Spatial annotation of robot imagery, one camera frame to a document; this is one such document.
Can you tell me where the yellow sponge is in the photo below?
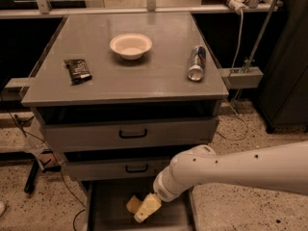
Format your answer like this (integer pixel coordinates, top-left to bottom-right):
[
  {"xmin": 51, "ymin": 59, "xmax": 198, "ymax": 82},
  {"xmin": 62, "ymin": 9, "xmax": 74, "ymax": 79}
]
[{"xmin": 126, "ymin": 195, "xmax": 142, "ymax": 214}]

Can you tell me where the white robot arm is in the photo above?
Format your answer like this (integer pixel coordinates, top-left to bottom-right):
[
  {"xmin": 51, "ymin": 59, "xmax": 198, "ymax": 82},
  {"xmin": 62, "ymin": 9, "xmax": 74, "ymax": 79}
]
[{"xmin": 134, "ymin": 141, "xmax": 308, "ymax": 222}]

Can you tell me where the middle grey drawer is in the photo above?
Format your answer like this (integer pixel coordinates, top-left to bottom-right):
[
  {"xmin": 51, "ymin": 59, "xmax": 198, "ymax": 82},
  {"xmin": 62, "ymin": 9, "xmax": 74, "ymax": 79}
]
[{"xmin": 64, "ymin": 157, "xmax": 171, "ymax": 181}]

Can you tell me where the grey drawer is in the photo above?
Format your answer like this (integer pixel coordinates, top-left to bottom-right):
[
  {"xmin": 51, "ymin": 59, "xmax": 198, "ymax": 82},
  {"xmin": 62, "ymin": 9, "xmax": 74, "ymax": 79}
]
[
  {"xmin": 45, "ymin": 117, "xmax": 218, "ymax": 152},
  {"xmin": 64, "ymin": 157, "xmax": 171, "ymax": 181},
  {"xmin": 87, "ymin": 177, "xmax": 197, "ymax": 231}
]

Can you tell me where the bottom grey drawer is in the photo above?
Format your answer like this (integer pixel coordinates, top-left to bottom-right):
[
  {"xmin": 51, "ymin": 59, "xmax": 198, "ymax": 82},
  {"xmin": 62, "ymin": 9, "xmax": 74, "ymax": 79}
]
[{"xmin": 87, "ymin": 177, "xmax": 197, "ymax": 231}]

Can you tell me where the top grey drawer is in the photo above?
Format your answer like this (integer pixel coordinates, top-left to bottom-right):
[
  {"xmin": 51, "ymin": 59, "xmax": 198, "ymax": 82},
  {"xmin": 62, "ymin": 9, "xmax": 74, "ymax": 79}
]
[{"xmin": 45, "ymin": 117, "xmax": 218, "ymax": 152}]

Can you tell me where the grey drawer cabinet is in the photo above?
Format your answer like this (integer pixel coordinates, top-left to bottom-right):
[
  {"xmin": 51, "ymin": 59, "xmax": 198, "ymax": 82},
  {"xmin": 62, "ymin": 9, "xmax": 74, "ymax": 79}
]
[{"xmin": 20, "ymin": 12, "xmax": 230, "ymax": 231}]

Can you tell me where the black clamp tool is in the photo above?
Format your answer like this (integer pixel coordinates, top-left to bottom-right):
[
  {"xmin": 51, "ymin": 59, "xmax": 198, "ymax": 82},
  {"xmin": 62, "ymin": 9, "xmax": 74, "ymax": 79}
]
[{"xmin": 24, "ymin": 151, "xmax": 62, "ymax": 194}]

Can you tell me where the black snack packet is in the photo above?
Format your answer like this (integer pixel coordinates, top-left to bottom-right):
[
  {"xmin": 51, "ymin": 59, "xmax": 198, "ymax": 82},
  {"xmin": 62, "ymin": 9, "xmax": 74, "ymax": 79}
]
[{"xmin": 64, "ymin": 59, "xmax": 92, "ymax": 85}]

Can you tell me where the silver blue drink can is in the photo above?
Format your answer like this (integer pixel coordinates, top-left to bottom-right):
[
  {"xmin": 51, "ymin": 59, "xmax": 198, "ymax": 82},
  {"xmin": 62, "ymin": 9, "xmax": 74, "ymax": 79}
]
[{"xmin": 188, "ymin": 45, "xmax": 206, "ymax": 82}]

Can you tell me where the dark cabinet at right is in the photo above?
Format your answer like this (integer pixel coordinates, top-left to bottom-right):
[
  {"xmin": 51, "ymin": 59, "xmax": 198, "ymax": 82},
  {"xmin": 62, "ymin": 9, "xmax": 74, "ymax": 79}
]
[{"xmin": 256, "ymin": 0, "xmax": 308, "ymax": 133}]

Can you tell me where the metal stand pole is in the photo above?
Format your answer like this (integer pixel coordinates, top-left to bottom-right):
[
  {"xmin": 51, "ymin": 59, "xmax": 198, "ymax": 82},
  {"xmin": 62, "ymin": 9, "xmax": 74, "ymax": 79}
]
[{"xmin": 241, "ymin": 0, "xmax": 278, "ymax": 73}]

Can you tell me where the black floor cable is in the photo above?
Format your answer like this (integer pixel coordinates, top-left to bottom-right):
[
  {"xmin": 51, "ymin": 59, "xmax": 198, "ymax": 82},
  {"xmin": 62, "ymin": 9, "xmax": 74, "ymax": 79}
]
[{"xmin": 0, "ymin": 93, "xmax": 88, "ymax": 231}]

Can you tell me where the grey right side bracket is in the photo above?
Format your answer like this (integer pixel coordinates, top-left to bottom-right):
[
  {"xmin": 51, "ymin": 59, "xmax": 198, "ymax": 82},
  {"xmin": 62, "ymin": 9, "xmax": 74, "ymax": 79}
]
[{"xmin": 218, "ymin": 67, "xmax": 263, "ymax": 90}]

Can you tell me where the grey bracket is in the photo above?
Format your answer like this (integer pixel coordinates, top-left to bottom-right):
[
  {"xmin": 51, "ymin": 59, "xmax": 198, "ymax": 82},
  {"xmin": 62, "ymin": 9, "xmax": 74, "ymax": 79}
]
[
  {"xmin": 218, "ymin": 67, "xmax": 263, "ymax": 90},
  {"xmin": 1, "ymin": 77, "xmax": 34, "ymax": 101}
]

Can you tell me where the grey left side bracket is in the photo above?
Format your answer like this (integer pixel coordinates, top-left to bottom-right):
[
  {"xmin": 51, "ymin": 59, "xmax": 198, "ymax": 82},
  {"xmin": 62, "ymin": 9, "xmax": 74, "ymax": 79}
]
[{"xmin": 1, "ymin": 77, "xmax": 34, "ymax": 101}]

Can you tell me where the white power cable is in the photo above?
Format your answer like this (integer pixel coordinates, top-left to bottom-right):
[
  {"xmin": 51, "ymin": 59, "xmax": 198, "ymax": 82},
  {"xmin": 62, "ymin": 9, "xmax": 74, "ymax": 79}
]
[{"xmin": 215, "ymin": 9, "xmax": 250, "ymax": 142}]

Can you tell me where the grey back rail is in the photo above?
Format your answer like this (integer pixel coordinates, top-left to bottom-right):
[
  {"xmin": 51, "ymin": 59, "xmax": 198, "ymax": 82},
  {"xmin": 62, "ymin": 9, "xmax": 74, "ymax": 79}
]
[{"xmin": 0, "ymin": 0, "xmax": 284, "ymax": 20}]

